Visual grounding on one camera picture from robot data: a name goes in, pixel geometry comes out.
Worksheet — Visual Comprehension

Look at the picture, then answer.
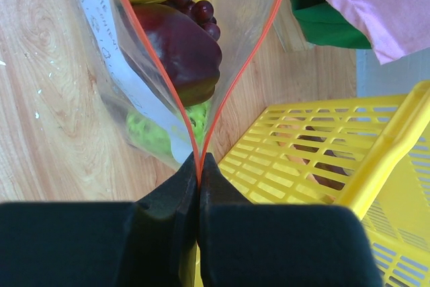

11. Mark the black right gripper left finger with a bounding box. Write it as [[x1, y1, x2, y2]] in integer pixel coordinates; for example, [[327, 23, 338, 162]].
[[1, 157, 198, 286]]

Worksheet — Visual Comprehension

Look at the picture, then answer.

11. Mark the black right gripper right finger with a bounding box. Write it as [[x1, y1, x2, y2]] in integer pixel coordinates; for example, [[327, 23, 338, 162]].
[[198, 154, 383, 286]]

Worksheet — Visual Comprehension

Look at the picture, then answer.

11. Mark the green custard apple toy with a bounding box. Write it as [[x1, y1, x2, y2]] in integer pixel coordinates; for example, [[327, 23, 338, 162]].
[[126, 101, 211, 158]]

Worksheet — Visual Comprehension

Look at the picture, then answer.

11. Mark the dark purple eggplant toy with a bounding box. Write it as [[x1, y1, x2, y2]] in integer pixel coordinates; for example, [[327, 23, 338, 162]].
[[132, 3, 222, 107]]

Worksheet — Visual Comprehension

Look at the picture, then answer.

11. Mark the clear zip top bag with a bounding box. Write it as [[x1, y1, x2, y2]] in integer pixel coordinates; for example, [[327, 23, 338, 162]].
[[75, 0, 281, 168]]

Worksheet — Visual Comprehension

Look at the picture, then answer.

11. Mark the yellow plastic basket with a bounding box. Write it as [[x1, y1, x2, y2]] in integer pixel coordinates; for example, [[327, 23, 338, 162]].
[[219, 81, 429, 286]]

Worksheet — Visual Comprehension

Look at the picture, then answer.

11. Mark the green t-shirt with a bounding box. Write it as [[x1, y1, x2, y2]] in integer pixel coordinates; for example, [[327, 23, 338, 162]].
[[290, 0, 371, 50]]

